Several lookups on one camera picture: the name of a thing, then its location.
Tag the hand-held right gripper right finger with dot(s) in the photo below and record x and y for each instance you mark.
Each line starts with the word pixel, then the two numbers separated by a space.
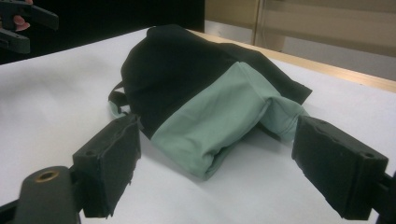
pixel 339 168

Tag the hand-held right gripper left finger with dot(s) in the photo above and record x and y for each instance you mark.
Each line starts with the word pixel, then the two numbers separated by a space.
pixel 106 168

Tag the black and green shirt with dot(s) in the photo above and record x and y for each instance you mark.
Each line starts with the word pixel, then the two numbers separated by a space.
pixel 174 77

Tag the black curtain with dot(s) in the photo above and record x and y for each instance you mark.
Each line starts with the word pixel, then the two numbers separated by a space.
pixel 93 18

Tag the white table sheet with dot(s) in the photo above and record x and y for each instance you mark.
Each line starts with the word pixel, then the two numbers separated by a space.
pixel 62 93

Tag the beige wooden shelf unit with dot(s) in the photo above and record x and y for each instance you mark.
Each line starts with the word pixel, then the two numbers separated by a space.
pixel 230 9

